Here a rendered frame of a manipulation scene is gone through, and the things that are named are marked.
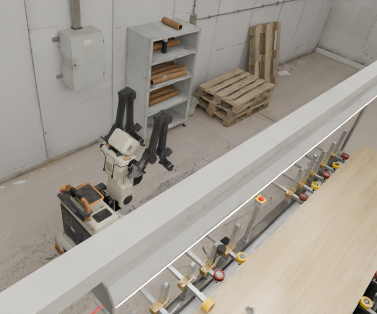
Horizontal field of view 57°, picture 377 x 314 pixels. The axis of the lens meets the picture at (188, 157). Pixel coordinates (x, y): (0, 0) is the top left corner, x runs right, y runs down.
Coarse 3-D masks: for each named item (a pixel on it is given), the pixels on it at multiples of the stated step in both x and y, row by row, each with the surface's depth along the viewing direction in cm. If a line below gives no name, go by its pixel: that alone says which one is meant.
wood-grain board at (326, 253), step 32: (352, 160) 380; (320, 192) 330; (352, 192) 337; (288, 224) 292; (320, 224) 297; (352, 224) 302; (256, 256) 261; (288, 256) 266; (320, 256) 270; (352, 256) 275; (224, 288) 237; (256, 288) 240; (288, 288) 244; (320, 288) 247; (352, 288) 251
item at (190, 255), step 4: (184, 252) 262; (188, 252) 260; (192, 252) 261; (188, 256) 261; (192, 256) 258; (196, 260) 256; (200, 260) 256; (200, 264) 254; (204, 264) 254; (208, 272) 251; (212, 272) 250; (212, 276) 249
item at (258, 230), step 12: (324, 168) 395; (312, 180) 372; (300, 192) 357; (288, 204) 340; (276, 216) 325; (264, 228) 312; (240, 240) 296; (252, 240) 300; (216, 264) 274; (228, 264) 279; (204, 288) 263; (180, 300) 247; (192, 300) 254; (168, 312) 239; (180, 312) 247
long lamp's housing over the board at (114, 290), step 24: (360, 96) 157; (336, 120) 139; (312, 144) 126; (264, 168) 106; (240, 192) 97; (192, 216) 87; (216, 216) 91; (168, 240) 80; (192, 240) 85; (144, 264) 75; (168, 264) 81; (96, 288) 73; (120, 288) 71
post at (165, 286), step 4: (164, 284) 204; (168, 284) 205; (164, 288) 205; (168, 288) 207; (160, 292) 210; (164, 292) 207; (160, 296) 212; (164, 296) 209; (160, 300) 215; (164, 300) 213
